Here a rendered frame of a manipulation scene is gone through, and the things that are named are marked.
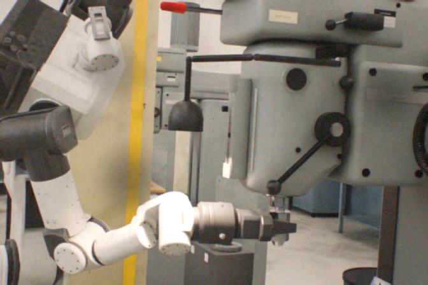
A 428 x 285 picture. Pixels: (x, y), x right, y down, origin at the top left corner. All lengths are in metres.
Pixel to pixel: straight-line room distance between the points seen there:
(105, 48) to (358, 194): 7.64
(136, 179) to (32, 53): 1.65
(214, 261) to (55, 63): 0.67
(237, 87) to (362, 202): 7.54
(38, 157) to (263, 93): 0.49
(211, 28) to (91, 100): 9.44
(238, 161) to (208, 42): 9.53
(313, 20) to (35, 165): 0.65
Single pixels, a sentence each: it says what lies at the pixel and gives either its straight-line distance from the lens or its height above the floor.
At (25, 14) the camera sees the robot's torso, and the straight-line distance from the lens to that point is 1.43.
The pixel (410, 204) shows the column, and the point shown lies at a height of 1.28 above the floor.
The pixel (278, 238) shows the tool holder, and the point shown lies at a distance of 1.25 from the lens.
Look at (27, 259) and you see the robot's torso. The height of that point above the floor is 1.04.
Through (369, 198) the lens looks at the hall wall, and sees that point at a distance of 8.50.
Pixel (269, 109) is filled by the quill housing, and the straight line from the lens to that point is 1.15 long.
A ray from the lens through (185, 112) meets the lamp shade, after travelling 1.13.
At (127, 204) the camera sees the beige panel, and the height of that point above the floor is 0.99.
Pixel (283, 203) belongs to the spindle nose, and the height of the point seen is 1.29.
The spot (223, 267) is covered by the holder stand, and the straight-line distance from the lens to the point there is 1.60.
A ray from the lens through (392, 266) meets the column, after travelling 1.56.
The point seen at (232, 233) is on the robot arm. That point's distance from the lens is 1.20.
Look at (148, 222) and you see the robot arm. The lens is 1.28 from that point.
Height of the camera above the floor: 1.48
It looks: 3 degrees down
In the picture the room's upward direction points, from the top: 3 degrees clockwise
